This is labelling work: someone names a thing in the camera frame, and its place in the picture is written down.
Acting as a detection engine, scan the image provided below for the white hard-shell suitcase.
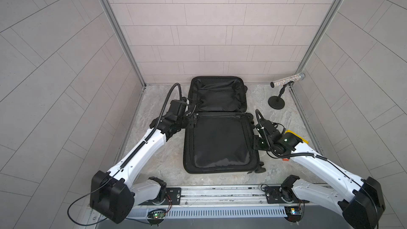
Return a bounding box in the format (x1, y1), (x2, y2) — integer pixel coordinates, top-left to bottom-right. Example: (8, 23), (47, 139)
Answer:
(183, 76), (266, 174)

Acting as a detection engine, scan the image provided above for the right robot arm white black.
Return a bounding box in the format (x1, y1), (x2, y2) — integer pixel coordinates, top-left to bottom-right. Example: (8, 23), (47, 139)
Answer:
(255, 119), (386, 229)

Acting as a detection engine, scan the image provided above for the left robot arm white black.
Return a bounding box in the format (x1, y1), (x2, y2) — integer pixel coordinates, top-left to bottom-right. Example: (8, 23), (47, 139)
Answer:
(90, 113), (195, 224)

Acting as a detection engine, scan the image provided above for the yellow triangular plastic piece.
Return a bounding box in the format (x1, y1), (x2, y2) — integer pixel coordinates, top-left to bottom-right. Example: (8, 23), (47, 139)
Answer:
(285, 130), (309, 144)

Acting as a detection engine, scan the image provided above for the glitter tube on black stand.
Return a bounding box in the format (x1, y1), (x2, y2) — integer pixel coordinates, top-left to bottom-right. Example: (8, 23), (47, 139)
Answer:
(268, 73), (305, 110)

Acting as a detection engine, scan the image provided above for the right controller circuit board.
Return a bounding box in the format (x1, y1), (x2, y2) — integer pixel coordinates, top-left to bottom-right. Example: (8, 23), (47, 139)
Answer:
(285, 206), (303, 223)

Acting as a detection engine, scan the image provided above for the controller circuit board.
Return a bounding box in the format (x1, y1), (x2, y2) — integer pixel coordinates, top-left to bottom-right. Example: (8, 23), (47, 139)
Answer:
(147, 209), (167, 219)
(285, 206), (303, 223)

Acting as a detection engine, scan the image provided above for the left controller circuit board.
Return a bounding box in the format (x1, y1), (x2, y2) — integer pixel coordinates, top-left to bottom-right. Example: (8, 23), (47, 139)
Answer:
(147, 209), (167, 219)

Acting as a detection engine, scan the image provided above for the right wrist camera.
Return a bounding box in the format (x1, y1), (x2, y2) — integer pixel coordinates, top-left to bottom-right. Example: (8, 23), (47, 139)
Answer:
(255, 119), (273, 132)

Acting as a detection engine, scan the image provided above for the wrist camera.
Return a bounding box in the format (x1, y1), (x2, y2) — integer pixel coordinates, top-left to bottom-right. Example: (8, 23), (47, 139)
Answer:
(169, 100), (188, 115)
(255, 119), (273, 132)

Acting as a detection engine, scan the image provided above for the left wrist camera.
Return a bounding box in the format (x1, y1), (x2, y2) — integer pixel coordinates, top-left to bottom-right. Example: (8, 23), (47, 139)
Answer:
(169, 100), (188, 115)

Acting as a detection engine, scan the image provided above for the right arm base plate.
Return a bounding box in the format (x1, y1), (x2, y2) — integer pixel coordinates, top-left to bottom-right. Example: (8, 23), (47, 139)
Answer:
(261, 184), (302, 204)

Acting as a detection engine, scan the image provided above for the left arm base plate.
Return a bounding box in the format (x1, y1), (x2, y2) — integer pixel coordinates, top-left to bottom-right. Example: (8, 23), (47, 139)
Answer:
(140, 187), (182, 206)

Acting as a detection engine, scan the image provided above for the aluminium mounting rail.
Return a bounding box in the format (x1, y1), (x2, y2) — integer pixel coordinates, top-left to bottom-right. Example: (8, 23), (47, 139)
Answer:
(87, 182), (354, 209)

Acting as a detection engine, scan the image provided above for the white slotted cable duct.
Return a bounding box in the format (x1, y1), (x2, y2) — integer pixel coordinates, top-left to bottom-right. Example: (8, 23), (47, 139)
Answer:
(127, 206), (288, 219)

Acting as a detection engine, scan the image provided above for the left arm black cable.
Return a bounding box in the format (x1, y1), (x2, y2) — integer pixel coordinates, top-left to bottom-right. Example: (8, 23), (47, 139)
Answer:
(66, 177), (112, 226)

